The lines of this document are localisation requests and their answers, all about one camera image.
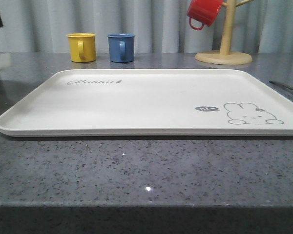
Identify yellow enamel mug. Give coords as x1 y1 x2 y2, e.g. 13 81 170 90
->
66 33 96 63

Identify wooden mug tree stand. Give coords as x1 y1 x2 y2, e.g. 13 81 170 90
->
195 0 252 65

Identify cream rabbit serving tray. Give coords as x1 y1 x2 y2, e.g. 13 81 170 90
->
0 69 293 137

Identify red enamel mug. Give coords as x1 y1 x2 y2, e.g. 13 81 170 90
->
187 0 223 31

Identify blue enamel mug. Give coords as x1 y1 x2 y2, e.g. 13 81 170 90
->
107 33 135 63

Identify metal chopstick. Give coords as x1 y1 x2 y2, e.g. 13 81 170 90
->
269 80 293 92

